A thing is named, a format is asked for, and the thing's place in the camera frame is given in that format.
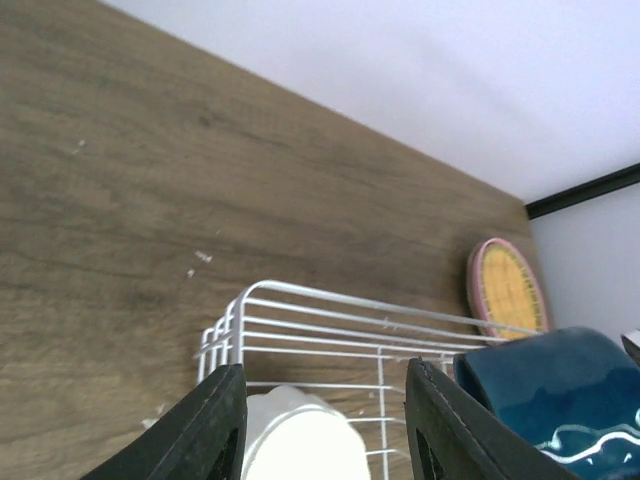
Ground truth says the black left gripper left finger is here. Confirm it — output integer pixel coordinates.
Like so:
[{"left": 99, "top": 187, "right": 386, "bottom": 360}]
[{"left": 84, "top": 364, "right": 247, "bottom": 479}]

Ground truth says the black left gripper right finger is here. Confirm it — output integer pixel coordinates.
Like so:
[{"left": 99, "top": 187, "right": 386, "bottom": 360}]
[{"left": 405, "top": 358, "right": 576, "bottom": 479}]

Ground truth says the white scalloped bowl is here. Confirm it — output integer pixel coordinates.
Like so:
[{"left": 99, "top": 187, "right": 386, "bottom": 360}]
[{"left": 241, "top": 386, "right": 371, "bottom": 480}]

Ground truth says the white wire dish rack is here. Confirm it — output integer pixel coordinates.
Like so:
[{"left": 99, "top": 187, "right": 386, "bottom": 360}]
[{"left": 194, "top": 280, "right": 543, "bottom": 479}]

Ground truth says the dark blue ceramic mug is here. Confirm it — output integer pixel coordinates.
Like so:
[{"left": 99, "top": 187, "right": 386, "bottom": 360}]
[{"left": 453, "top": 327, "right": 639, "bottom": 479}]

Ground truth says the yellow woven bamboo tray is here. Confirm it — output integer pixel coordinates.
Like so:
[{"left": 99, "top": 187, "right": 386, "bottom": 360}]
[{"left": 479, "top": 244, "right": 547, "bottom": 341}]

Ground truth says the pink plate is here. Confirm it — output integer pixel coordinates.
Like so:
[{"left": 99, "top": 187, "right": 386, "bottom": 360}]
[{"left": 466, "top": 237, "right": 553, "bottom": 342}]

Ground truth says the black aluminium frame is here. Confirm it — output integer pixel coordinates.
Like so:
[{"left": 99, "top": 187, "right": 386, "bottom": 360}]
[{"left": 525, "top": 163, "right": 640, "bottom": 220}]

